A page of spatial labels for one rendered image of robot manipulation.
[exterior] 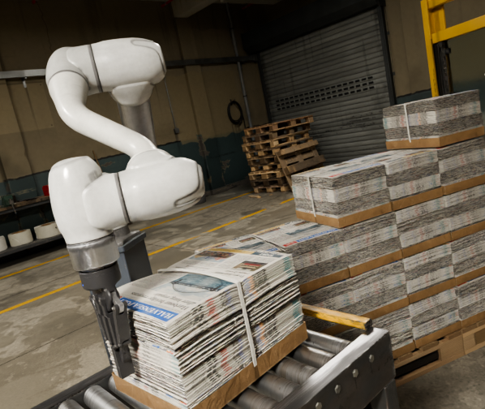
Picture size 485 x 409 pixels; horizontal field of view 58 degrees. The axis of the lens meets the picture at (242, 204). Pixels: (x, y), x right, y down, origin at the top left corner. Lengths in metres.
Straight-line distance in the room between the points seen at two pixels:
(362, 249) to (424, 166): 0.49
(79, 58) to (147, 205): 0.58
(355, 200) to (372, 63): 7.44
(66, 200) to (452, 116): 1.86
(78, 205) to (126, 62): 0.56
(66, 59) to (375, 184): 1.34
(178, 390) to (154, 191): 0.38
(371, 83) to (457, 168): 7.07
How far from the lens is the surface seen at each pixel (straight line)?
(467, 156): 2.36
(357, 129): 9.59
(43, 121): 8.38
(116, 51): 1.29
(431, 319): 2.36
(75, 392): 1.22
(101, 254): 0.86
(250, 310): 0.96
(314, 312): 1.23
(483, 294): 2.58
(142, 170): 0.85
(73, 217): 0.84
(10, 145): 8.08
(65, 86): 1.21
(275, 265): 1.00
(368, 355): 1.08
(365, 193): 1.99
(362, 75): 9.41
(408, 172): 2.13
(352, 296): 2.03
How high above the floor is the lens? 1.34
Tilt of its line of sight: 10 degrees down
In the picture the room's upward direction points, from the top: 12 degrees counter-clockwise
